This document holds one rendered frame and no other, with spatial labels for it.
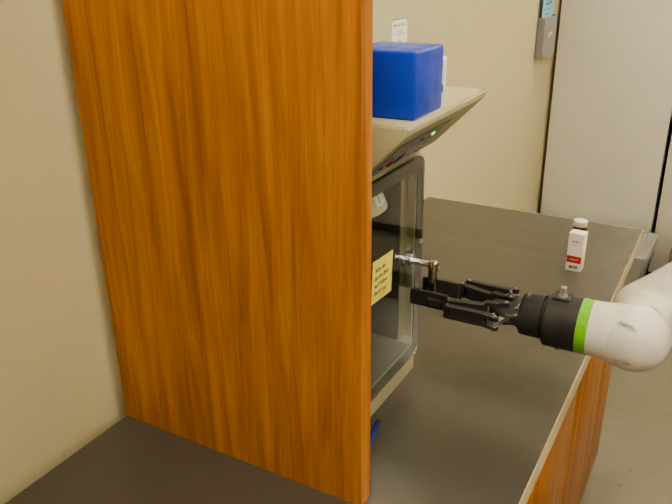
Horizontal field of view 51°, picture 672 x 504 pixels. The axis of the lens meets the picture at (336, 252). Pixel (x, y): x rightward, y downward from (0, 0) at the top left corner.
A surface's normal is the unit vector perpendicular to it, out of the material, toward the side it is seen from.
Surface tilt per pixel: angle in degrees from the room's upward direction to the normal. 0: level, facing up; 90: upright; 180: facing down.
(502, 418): 0
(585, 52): 90
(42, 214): 90
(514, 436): 0
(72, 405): 90
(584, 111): 90
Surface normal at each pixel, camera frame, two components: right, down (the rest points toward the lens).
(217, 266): -0.49, 0.34
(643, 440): -0.01, -0.92
